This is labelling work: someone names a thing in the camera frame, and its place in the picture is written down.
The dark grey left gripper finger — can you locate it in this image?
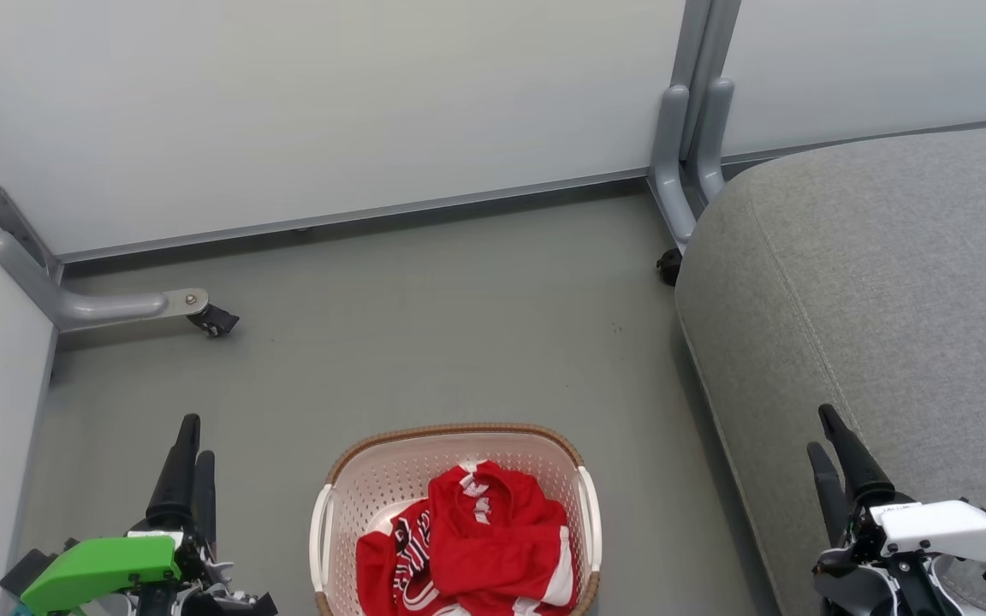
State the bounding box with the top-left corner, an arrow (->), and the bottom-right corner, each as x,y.
146,414 -> 201,533
194,451 -> 218,548

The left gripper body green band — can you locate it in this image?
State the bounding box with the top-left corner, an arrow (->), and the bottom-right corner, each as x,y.
0,529 -> 278,616

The long grey partition foot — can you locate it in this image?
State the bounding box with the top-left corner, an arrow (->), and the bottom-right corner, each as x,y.
0,121 -> 210,334

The red jersey number 23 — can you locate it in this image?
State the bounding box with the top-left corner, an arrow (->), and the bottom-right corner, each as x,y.
355,499 -> 581,616

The white perforated laundry basket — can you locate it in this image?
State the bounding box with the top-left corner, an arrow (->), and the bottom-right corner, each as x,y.
309,423 -> 603,616

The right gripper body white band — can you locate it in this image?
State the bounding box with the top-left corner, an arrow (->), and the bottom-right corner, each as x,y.
814,498 -> 986,616

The curved grey partition leg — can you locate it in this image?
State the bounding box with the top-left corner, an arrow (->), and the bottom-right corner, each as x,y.
648,84 -> 700,254
686,77 -> 736,206

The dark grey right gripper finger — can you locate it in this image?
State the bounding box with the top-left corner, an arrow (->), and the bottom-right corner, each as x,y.
807,441 -> 852,545
817,404 -> 895,506

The grey fabric sofa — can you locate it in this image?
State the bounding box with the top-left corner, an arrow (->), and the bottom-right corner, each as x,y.
674,120 -> 986,616

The plain red garment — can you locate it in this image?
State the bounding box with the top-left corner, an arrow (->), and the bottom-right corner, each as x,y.
427,460 -> 569,601

